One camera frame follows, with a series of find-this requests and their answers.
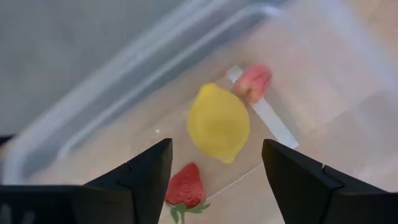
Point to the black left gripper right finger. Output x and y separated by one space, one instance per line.
311 193

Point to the red strawberry with green leaves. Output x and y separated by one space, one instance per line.
186 186

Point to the yellow lemon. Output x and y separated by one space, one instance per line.
217 124

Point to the pink raspberry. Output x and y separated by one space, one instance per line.
253 82

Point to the clear plastic tupperware container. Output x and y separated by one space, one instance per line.
124 93

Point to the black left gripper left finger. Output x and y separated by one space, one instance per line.
109 202

